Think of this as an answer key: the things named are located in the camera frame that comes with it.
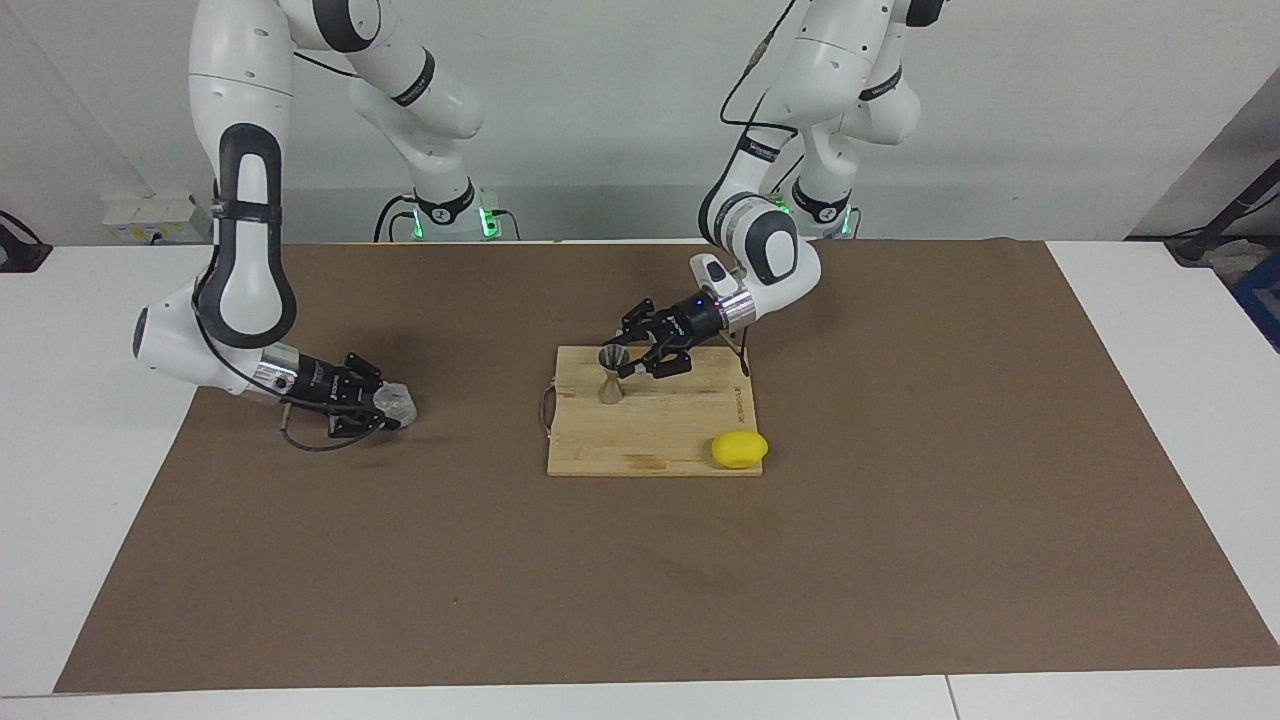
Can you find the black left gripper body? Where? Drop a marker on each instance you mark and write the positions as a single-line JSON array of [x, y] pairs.
[[695, 320]]

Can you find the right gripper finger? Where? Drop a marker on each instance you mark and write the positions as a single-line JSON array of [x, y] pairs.
[[365, 375], [360, 420]]

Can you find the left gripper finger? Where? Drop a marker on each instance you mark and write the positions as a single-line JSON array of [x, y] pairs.
[[645, 318], [668, 360]]

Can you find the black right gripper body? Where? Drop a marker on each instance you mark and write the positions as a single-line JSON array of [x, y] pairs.
[[318, 382]]

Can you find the clear plastic measuring cup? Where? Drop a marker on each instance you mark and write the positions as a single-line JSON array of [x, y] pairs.
[[402, 402]]

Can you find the metal double jigger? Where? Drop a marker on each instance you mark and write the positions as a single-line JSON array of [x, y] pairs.
[[611, 392]]

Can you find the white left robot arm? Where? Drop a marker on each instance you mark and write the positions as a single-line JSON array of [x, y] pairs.
[[830, 70]]

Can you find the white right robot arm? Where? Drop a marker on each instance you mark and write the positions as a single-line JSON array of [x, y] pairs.
[[245, 60]]

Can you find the wooden cutting board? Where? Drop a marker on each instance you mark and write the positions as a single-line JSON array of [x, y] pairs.
[[660, 430]]

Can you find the yellow lemon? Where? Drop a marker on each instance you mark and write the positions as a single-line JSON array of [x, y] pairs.
[[740, 449]]

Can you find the brown paper table mat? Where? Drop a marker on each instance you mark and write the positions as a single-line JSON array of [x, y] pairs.
[[640, 580]]

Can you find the black stand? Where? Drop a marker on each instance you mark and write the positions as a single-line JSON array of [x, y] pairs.
[[1215, 225]]

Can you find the blue crate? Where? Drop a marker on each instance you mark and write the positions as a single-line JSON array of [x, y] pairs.
[[1262, 295]]

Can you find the white wall power strip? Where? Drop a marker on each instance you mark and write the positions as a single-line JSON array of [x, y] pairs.
[[150, 218]]

